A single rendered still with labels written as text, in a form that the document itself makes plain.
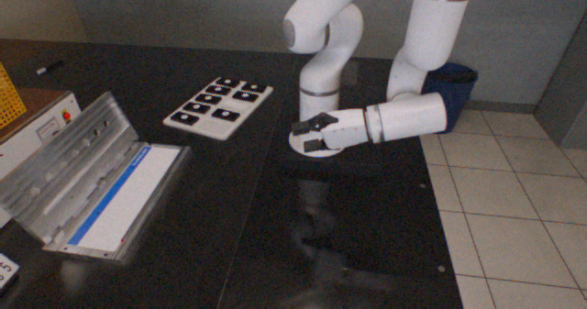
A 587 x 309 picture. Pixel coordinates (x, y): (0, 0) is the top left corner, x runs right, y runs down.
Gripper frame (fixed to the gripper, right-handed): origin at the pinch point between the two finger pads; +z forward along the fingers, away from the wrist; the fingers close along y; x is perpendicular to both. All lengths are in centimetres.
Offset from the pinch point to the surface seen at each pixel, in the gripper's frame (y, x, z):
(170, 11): -100, -204, 134
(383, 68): -70, -69, -25
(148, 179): -7.1, -0.5, 49.3
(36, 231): 14, 18, 61
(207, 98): -30, -43, 45
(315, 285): -10.1, 32.0, 1.8
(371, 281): -14.6, 31.6, -10.2
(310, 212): -19.1, 12.3, 4.0
